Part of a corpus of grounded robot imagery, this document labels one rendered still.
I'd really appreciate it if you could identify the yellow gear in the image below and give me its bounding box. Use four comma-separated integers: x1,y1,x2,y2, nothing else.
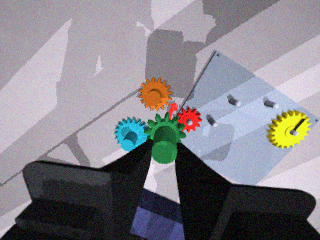
267,110,311,149

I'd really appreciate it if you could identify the green gear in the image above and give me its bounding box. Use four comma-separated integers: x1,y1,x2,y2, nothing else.
144,112,186,164

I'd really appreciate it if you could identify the orange gear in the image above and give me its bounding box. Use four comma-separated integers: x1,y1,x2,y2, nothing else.
138,77,173,111

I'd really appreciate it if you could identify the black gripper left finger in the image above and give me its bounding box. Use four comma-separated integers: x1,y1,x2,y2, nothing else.
22,139,153,240

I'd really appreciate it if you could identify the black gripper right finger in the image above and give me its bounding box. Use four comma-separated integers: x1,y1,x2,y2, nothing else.
175,142,316,240

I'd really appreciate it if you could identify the teal gear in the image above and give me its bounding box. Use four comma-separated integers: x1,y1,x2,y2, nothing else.
114,117,149,151

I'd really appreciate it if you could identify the red gear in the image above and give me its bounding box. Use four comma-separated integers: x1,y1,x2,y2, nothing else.
177,107,202,133

